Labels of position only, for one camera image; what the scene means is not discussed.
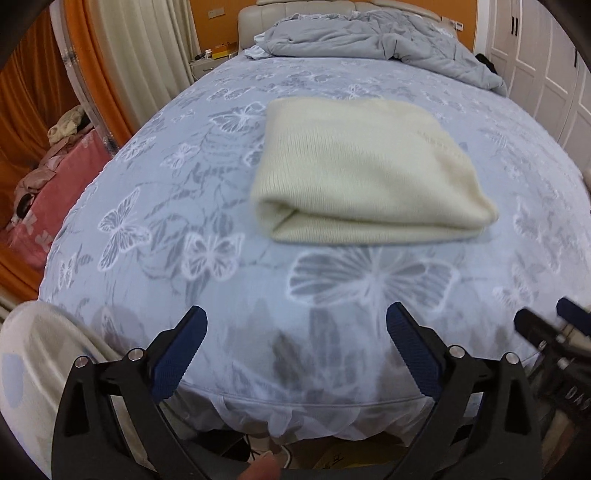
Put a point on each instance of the white nightstand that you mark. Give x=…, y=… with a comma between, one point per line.
x=207, y=69

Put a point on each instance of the white curtain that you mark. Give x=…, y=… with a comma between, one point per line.
x=143, y=55

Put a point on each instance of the pink floral blanket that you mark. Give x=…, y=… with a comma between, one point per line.
x=60, y=184

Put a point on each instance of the white wardrobe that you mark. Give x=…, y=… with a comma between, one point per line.
x=540, y=60

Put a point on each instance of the bed with butterfly sheet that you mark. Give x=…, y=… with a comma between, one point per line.
x=221, y=194

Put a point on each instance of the beige padded headboard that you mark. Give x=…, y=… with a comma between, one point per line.
x=249, y=23

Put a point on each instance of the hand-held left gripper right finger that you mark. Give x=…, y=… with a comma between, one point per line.
x=413, y=351

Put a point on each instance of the orange curtain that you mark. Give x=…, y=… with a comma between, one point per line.
x=32, y=92

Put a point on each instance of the white wall switch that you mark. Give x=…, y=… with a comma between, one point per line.
x=216, y=12
x=451, y=23

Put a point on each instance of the grey duvet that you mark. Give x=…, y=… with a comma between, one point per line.
x=369, y=41

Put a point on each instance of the person's left hand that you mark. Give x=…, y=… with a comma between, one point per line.
x=263, y=468

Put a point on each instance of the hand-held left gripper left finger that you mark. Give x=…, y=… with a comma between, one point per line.
x=181, y=353

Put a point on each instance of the black bag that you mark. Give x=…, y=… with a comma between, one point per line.
x=485, y=63

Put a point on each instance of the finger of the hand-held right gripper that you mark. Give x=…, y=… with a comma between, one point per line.
x=533, y=328
x=575, y=314

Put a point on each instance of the cream cloth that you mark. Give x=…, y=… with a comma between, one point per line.
x=69, y=124

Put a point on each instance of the cream knit cardigan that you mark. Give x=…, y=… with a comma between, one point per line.
x=364, y=175

